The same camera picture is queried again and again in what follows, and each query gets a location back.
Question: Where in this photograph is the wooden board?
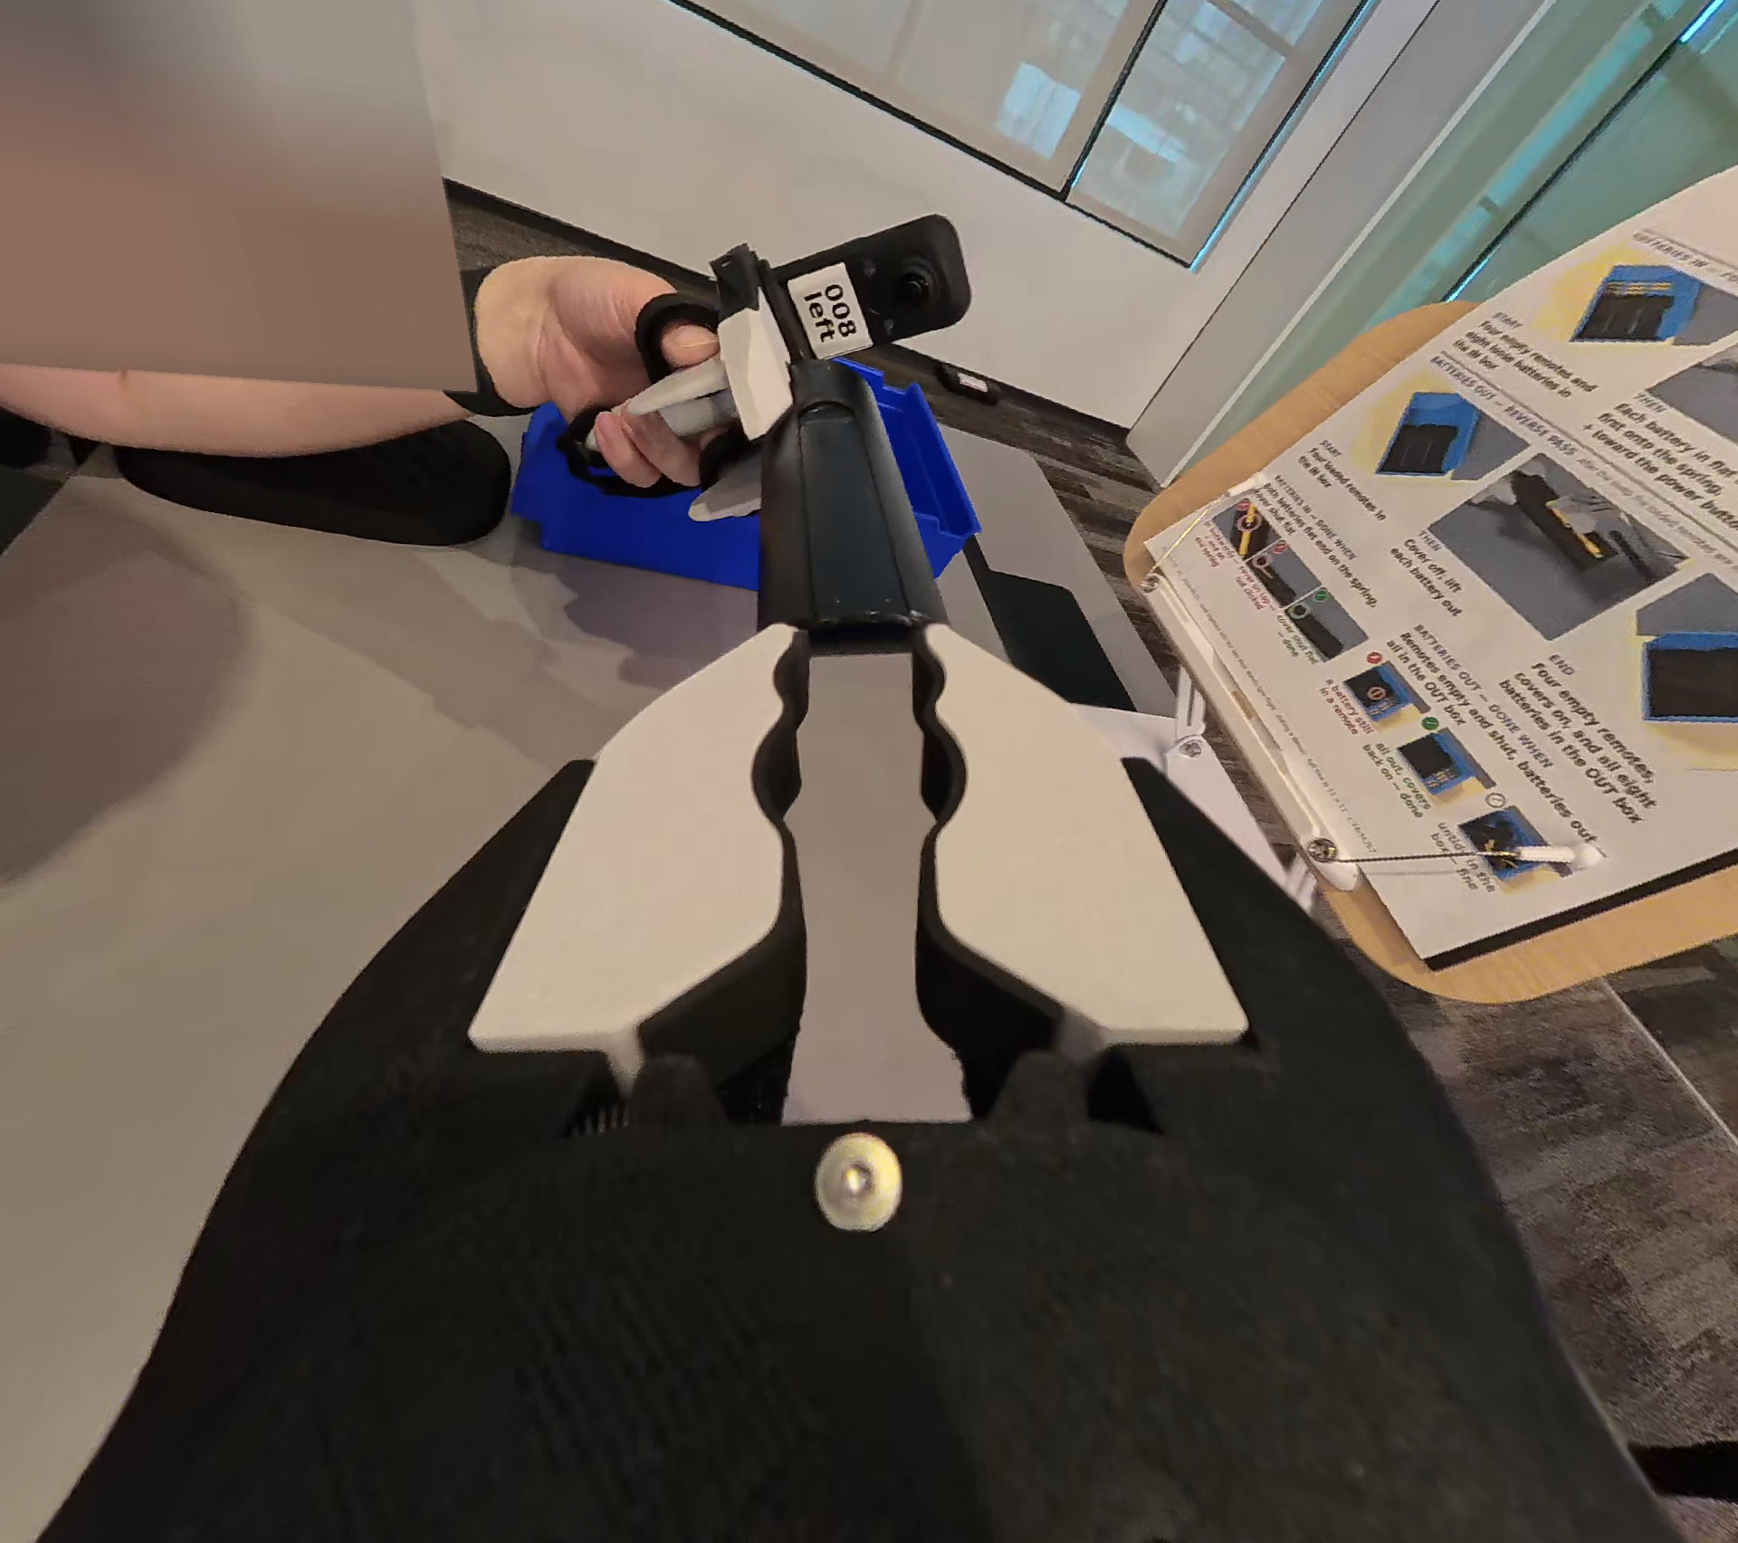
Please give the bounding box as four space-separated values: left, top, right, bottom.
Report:
1124 301 1738 1010

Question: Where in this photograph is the wire sheet clip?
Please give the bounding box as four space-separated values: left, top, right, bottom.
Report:
1307 835 1606 882
1143 482 1309 597

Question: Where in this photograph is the black remote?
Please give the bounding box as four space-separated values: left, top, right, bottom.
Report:
756 360 946 638

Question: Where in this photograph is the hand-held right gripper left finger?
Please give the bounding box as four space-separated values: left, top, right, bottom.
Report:
468 620 813 1059

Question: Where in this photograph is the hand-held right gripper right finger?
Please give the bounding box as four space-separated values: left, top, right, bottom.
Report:
913 620 1252 1053

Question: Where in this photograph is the person's left forearm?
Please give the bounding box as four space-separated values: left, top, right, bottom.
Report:
0 362 480 459

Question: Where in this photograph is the white board stand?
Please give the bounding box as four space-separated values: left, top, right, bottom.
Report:
1082 620 1362 896

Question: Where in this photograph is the printed instruction sheet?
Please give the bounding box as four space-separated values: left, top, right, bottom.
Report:
1147 166 1738 972

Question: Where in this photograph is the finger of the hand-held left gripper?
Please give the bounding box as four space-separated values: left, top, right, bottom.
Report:
714 299 799 443
687 457 769 526

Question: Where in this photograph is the blue plastic bin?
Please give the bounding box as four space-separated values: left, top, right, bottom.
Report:
511 354 982 595

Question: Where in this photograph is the dark clothing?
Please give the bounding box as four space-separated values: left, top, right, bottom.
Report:
114 419 513 549

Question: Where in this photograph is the person's left hand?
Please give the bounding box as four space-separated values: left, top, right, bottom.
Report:
474 256 722 486

